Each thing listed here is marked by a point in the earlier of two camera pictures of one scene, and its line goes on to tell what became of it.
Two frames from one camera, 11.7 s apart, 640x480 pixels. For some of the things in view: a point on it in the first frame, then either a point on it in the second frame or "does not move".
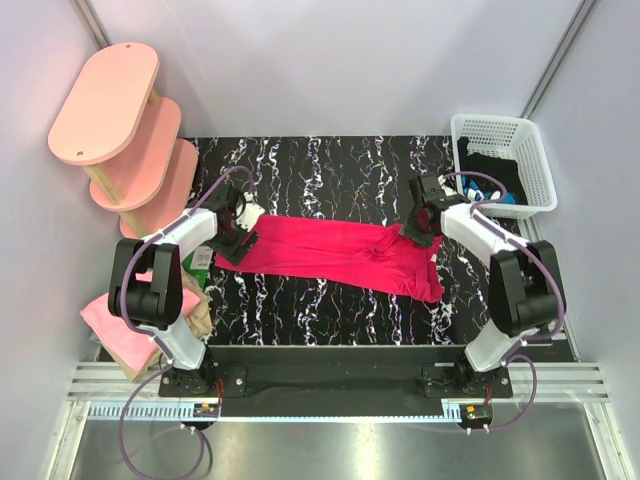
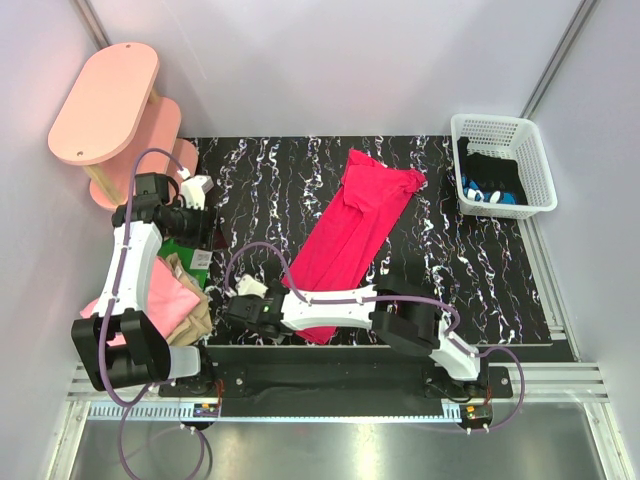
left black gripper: [235, 252] -> [205, 237]
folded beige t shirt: [201, 325] does not move
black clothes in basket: [505, 169] does not move
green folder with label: [197, 262] does not move
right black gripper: [410, 232] -> [275, 284]
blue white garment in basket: [472, 190] does not move
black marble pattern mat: [359, 181] does not move
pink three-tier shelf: [127, 139] does not move
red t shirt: [354, 253] -> [348, 238]
